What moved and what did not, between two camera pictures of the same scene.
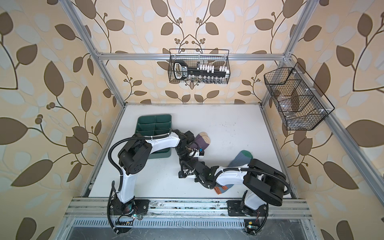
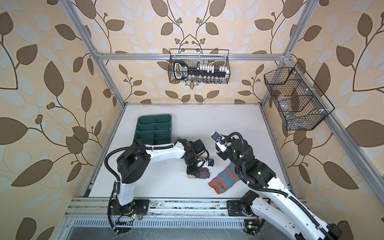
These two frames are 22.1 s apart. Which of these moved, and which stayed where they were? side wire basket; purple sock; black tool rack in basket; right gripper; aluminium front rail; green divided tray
Moved: purple sock; right gripper
Stayed: aluminium front rail; black tool rack in basket; side wire basket; green divided tray
